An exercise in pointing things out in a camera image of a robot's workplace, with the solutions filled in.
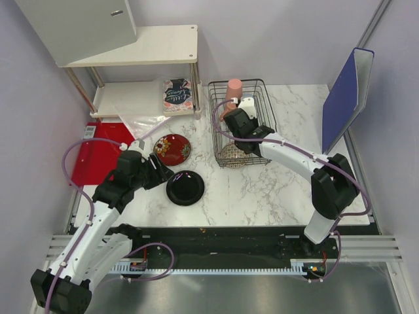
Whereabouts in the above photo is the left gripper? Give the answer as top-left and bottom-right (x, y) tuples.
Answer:
(131, 152), (174, 190)

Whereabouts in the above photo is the black wire dish rack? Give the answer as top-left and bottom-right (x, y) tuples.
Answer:
(208, 78), (277, 166)

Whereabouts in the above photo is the black plate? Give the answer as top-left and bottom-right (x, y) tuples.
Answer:
(166, 170), (205, 206)

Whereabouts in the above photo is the patterned bowl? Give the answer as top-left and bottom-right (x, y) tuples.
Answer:
(219, 143), (247, 169)

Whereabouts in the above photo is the red floral plate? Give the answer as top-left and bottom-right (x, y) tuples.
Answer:
(153, 133), (192, 166)

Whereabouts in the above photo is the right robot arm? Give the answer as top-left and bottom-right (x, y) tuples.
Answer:
(224, 109), (359, 258)

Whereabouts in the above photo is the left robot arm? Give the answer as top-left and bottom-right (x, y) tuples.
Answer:
(30, 150), (174, 313)

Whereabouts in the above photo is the pink mug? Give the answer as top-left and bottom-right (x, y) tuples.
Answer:
(219, 110), (230, 121)

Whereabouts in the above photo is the tall pink cup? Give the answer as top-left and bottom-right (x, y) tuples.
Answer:
(225, 78), (243, 100)

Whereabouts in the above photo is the clear plastic bag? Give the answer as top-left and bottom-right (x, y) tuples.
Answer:
(119, 114), (172, 140)

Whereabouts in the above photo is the red folder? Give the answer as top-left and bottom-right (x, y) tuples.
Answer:
(71, 122), (134, 186)

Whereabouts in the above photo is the book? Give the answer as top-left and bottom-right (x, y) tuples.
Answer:
(162, 78), (194, 117)

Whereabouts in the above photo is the white two-tier shelf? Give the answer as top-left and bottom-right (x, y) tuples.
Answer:
(63, 25), (202, 118)

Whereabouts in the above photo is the blue binder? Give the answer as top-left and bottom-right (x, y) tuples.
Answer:
(321, 48), (374, 154)

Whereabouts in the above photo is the grey cabinet door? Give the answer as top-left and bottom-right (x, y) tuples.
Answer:
(16, 0), (137, 67)

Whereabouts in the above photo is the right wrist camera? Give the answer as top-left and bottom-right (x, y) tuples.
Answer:
(235, 96), (257, 119)

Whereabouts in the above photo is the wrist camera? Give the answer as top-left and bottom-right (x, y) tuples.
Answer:
(127, 139), (145, 156)
(235, 96), (257, 119)

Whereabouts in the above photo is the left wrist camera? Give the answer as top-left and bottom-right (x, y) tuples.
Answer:
(127, 139), (145, 156)

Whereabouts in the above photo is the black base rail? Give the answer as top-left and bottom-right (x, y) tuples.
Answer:
(104, 224), (353, 271)

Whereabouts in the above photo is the white cable duct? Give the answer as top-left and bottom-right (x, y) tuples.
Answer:
(109, 260), (328, 277)

